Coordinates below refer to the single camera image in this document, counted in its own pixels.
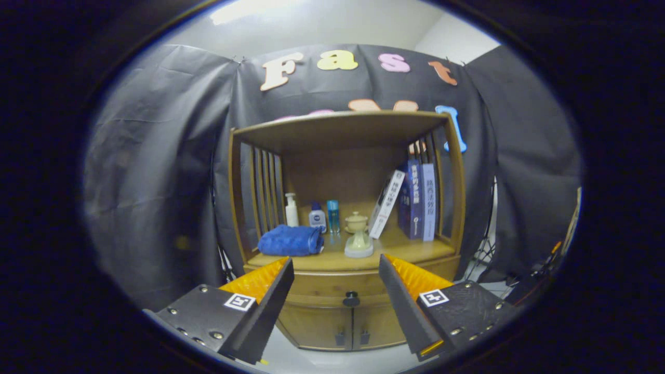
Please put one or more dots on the pale green ceramic ornament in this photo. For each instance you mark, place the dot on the pale green ceramic ornament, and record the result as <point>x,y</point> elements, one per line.
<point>359,246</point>

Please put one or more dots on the folded blue towel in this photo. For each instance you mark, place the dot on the folded blue towel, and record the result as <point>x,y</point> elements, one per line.
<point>288,240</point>

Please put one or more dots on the dark blue book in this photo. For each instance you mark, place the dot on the dark blue book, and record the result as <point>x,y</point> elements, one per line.
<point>413,200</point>

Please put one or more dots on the beige fabric object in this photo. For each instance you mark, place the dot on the beige fabric object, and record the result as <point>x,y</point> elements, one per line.
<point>575,218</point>

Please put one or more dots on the white book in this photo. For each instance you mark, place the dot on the white book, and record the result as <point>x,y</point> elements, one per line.
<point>387,203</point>

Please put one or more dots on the wooden countertop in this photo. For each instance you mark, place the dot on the wooden countertop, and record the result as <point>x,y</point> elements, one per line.
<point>402,250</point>

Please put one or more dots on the lavender book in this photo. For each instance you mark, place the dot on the lavender book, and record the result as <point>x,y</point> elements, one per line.
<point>429,202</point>

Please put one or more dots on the black light stand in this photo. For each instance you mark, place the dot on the black light stand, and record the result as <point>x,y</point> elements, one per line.
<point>487,249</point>

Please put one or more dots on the white pump bottle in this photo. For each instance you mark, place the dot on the white pump bottle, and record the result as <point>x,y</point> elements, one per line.
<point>292,213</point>

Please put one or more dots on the wooden cabinet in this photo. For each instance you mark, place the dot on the wooden cabinet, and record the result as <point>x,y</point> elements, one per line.
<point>337,161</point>

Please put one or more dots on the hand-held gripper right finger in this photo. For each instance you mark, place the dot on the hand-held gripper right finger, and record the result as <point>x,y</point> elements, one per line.
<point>400,301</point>

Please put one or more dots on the wooden cabinet door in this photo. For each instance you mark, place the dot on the wooden cabinet door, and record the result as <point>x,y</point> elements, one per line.
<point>382,324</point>
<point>317,324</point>

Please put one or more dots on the dark equipment with orange parts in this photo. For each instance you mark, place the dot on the dark equipment with orange parts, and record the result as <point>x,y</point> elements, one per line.
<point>532,283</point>

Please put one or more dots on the white bottle with blue cap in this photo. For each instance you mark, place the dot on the white bottle with blue cap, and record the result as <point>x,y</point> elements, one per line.
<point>317,219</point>

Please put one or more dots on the blue glass bottle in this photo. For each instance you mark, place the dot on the blue glass bottle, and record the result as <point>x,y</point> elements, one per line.
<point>333,215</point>

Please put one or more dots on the black backdrop cloth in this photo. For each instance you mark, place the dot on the black backdrop cloth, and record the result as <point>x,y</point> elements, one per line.
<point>156,182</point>

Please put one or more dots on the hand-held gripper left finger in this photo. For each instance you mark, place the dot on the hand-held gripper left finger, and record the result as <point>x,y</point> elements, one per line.
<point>270,304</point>

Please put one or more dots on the beige lidded teacup with saucer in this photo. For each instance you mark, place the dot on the beige lidded teacup with saucer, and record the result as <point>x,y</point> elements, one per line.
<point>356,222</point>

